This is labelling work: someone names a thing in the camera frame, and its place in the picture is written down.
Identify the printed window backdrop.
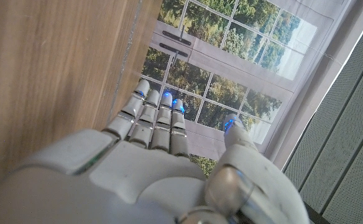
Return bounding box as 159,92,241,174
137,0,363,178

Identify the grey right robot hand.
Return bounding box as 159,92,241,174
0,79,311,224

